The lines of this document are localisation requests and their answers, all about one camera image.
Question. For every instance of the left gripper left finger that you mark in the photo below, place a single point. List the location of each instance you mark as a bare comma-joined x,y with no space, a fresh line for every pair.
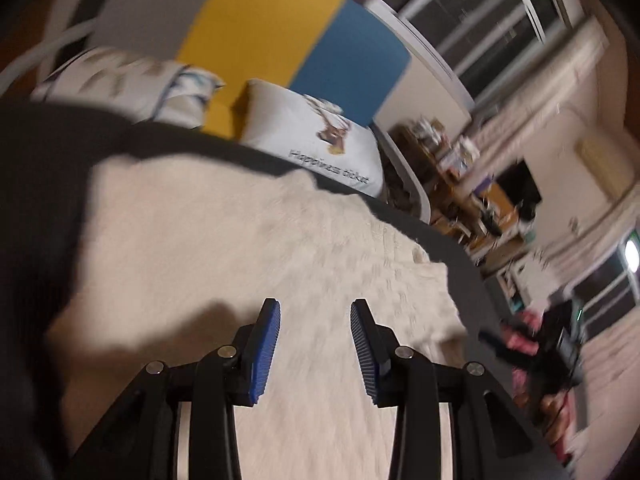
256,344

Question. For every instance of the grey yellow blue headboard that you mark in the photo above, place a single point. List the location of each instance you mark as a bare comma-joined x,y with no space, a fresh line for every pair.
334,50

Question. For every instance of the red blanket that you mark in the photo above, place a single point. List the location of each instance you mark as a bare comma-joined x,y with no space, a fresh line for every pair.
552,415

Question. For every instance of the white cartoon print pillow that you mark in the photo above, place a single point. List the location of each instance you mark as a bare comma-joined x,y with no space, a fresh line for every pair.
312,133

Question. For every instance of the black bed cover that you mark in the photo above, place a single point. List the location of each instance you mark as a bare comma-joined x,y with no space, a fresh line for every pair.
47,154

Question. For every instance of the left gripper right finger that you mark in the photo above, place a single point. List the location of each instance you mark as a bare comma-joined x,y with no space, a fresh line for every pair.
375,346

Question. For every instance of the black television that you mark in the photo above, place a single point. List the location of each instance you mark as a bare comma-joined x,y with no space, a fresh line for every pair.
518,183

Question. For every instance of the wall air conditioner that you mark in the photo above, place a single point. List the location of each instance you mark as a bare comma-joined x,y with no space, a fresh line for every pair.
608,165

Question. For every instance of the cluttered wooden desk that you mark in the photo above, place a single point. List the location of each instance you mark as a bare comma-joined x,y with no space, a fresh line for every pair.
485,223

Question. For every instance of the patterned white pillow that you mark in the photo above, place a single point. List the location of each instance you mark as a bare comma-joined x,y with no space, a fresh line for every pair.
141,88

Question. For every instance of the white knitted sweater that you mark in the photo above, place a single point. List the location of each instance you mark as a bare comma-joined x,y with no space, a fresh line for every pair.
178,252

